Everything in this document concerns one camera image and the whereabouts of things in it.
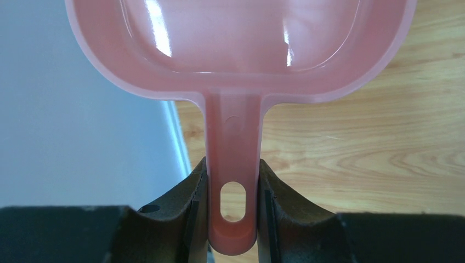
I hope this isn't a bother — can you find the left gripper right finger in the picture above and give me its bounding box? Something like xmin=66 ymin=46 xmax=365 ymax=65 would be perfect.
xmin=257 ymin=161 xmax=464 ymax=262

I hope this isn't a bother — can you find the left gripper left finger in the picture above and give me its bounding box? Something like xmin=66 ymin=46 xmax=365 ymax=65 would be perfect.
xmin=1 ymin=160 xmax=208 ymax=262

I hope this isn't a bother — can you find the pink plastic dustpan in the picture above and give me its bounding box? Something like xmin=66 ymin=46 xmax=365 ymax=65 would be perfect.
xmin=65 ymin=1 xmax=417 ymax=256

